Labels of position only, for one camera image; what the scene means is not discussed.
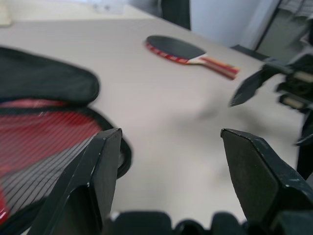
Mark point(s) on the grey metal cabinet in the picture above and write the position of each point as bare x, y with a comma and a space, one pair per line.
281, 27

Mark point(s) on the table tennis paddle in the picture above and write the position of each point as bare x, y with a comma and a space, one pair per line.
176, 46

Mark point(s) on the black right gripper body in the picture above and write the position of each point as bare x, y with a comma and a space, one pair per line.
299, 83

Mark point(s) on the cream lidded box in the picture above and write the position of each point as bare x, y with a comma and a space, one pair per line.
4, 12

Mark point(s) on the black and red paddle case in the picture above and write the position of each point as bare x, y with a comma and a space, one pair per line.
49, 78

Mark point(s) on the clear socket plate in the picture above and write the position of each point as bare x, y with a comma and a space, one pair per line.
107, 6

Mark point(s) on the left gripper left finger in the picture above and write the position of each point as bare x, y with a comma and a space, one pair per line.
97, 171

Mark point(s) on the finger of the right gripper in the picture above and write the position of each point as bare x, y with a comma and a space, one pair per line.
247, 89
306, 141

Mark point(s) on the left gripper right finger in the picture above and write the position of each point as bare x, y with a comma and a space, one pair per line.
254, 176

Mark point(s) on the black office chair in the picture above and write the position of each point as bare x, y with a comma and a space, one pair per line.
174, 12

